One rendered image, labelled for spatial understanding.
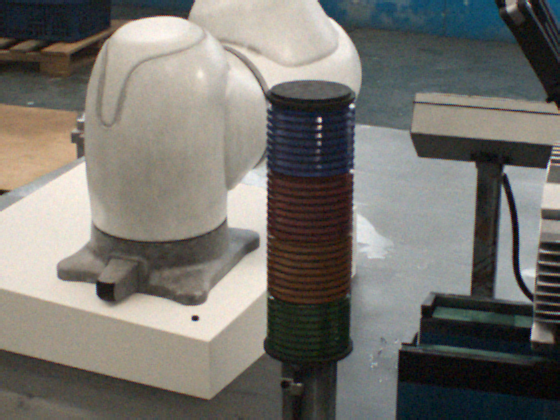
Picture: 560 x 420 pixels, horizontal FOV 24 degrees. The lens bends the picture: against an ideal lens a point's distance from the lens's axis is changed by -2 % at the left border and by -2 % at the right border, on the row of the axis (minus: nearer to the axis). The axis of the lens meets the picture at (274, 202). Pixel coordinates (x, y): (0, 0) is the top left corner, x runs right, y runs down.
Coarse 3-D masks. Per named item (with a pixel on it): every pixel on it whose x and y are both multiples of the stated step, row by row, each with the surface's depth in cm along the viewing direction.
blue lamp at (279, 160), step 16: (272, 112) 88; (288, 112) 86; (304, 112) 86; (320, 112) 86; (336, 112) 86; (352, 112) 88; (272, 128) 88; (288, 128) 87; (304, 128) 86; (320, 128) 86; (336, 128) 87; (352, 128) 88; (272, 144) 88; (288, 144) 87; (304, 144) 87; (320, 144) 87; (336, 144) 87; (352, 144) 89; (272, 160) 88; (288, 160) 87; (304, 160) 87; (320, 160) 87; (336, 160) 87; (352, 160) 89; (304, 176) 87; (320, 176) 87
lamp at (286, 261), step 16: (272, 240) 90; (288, 240) 89; (336, 240) 89; (272, 256) 91; (288, 256) 89; (304, 256) 89; (320, 256) 89; (336, 256) 90; (272, 272) 91; (288, 272) 90; (304, 272) 89; (320, 272) 89; (336, 272) 90; (272, 288) 91; (288, 288) 90; (304, 288) 90; (320, 288) 90; (336, 288) 91
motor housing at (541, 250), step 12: (552, 156) 113; (552, 168) 112; (552, 180) 112; (540, 228) 111; (552, 228) 110; (540, 240) 109; (552, 240) 109; (540, 252) 109; (552, 252) 109; (540, 264) 110; (552, 264) 109; (540, 276) 111; (552, 276) 110; (540, 288) 110; (552, 288) 110; (540, 300) 110; (552, 300) 110; (540, 312) 111; (552, 312) 110
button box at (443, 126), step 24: (432, 96) 142; (456, 96) 141; (432, 120) 141; (456, 120) 140; (480, 120) 140; (504, 120) 139; (528, 120) 138; (552, 120) 138; (432, 144) 143; (456, 144) 141; (480, 144) 140; (504, 144) 139; (528, 144) 138; (552, 144) 137
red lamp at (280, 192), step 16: (272, 176) 89; (288, 176) 88; (336, 176) 88; (352, 176) 90; (272, 192) 89; (288, 192) 88; (304, 192) 88; (320, 192) 88; (336, 192) 88; (352, 192) 90; (272, 208) 90; (288, 208) 88; (304, 208) 88; (320, 208) 88; (336, 208) 88; (272, 224) 90; (288, 224) 89; (304, 224) 88; (320, 224) 88; (336, 224) 89; (352, 224) 92; (304, 240) 89; (320, 240) 89
